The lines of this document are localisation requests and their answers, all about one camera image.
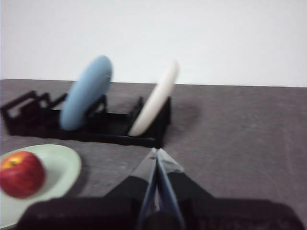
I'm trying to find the black plate rack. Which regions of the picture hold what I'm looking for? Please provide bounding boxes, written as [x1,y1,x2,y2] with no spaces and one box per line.
[0,90,172,148]

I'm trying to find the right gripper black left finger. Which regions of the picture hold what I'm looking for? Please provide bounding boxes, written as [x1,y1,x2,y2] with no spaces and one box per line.
[103,148,158,230]

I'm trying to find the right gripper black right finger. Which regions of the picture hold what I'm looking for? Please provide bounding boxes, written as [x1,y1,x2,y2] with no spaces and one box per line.
[156,148,214,230]

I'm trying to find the beige plate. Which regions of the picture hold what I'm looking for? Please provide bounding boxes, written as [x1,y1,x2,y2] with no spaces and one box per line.
[128,59,180,137]

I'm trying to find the blue plate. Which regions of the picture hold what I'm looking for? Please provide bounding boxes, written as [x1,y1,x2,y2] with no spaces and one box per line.
[59,55,113,131]

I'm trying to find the green plate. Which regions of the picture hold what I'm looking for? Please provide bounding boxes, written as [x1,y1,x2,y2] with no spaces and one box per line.
[0,144,82,228]

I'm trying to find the red yellow apple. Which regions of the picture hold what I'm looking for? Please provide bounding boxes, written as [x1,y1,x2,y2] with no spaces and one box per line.
[0,150,46,199]

